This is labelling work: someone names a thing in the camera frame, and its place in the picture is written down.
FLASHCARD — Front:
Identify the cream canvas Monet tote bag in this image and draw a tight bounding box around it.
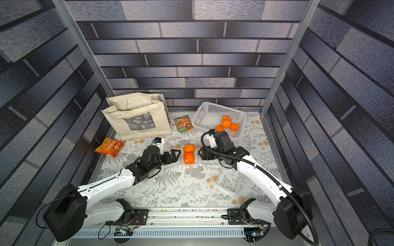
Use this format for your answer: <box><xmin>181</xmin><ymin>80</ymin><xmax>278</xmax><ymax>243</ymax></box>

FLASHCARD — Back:
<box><xmin>102</xmin><ymin>92</ymin><xmax>172</xmax><ymax>141</ymax></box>

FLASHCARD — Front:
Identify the left aluminium frame post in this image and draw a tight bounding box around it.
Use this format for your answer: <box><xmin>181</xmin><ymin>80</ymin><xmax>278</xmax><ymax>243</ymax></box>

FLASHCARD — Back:
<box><xmin>51</xmin><ymin>0</ymin><xmax>115</xmax><ymax>97</ymax></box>

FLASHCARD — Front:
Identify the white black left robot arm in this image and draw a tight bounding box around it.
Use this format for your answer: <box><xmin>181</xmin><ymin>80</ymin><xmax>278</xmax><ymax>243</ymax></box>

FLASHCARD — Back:
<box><xmin>43</xmin><ymin>143</ymin><xmax>181</xmax><ymax>242</ymax></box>

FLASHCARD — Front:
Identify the right aluminium frame post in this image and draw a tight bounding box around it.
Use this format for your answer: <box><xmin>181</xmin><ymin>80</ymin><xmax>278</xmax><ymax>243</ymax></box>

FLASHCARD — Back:
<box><xmin>261</xmin><ymin>0</ymin><xmax>321</xmax><ymax>117</ymax></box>

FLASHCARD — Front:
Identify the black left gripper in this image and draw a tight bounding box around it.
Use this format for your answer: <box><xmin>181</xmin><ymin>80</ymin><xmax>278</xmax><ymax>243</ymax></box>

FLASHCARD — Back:
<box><xmin>149</xmin><ymin>149</ymin><xmax>183</xmax><ymax>173</ymax></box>

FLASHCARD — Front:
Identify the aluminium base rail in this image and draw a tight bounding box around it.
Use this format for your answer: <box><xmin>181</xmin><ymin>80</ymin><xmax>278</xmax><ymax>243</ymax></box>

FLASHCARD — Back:
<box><xmin>73</xmin><ymin>206</ymin><xmax>308</xmax><ymax>239</ymax></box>

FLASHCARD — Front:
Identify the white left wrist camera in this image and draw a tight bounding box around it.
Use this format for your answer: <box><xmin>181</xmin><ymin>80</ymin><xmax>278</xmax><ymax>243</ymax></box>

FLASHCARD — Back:
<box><xmin>152</xmin><ymin>137</ymin><xmax>165</xmax><ymax>155</ymax></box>

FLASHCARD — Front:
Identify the aluminium frame post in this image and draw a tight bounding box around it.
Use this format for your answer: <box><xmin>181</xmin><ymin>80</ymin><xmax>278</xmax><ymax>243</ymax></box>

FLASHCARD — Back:
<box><xmin>51</xmin><ymin>0</ymin><xmax>115</xmax><ymax>97</ymax></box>
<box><xmin>261</xmin><ymin>0</ymin><xmax>321</xmax><ymax>117</ymax></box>

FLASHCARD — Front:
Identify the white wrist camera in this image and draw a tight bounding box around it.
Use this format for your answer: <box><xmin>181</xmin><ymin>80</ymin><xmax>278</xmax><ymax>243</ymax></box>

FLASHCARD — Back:
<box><xmin>152</xmin><ymin>137</ymin><xmax>165</xmax><ymax>155</ymax></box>
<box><xmin>208</xmin><ymin>134</ymin><xmax>217</xmax><ymax>149</ymax></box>

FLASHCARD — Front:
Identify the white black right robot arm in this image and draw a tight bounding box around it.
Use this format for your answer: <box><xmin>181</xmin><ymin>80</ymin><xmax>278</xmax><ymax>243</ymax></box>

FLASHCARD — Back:
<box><xmin>199</xmin><ymin>129</ymin><xmax>319</xmax><ymax>246</ymax></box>

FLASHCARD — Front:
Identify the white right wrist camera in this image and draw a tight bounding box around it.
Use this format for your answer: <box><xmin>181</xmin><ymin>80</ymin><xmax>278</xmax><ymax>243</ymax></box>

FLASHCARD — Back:
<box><xmin>208</xmin><ymin>134</ymin><xmax>217</xmax><ymax>149</ymax></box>

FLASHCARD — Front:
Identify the green red snack packet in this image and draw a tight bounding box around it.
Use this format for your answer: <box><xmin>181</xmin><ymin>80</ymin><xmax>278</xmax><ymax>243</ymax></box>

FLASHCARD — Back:
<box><xmin>174</xmin><ymin>115</ymin><xmax>194</xmax><ymax>133</ymax></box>

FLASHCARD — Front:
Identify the orange instant noodle packet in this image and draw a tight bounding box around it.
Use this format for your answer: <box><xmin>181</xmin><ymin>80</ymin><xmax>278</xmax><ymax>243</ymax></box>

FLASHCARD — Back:
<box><xmin>95</xmin><ymin>137</ymin><xmax>126</xmax><ymax>158</ymax></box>

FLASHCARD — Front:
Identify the white plastic mesh basket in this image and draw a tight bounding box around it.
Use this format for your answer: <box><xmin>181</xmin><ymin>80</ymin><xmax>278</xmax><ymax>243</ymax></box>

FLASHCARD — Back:
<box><xmin>191</xmin><ymin>101</ymin><xmax>247</xmax><ymax>140</ymax></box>

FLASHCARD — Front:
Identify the black corrugated cable conduit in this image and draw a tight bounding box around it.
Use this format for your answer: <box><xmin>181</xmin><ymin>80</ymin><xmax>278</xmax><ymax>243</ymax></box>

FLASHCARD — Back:
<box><xmin>200</xmin><ymin>129</ymin><xmax>320</xmax><ymax>246</ymax></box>

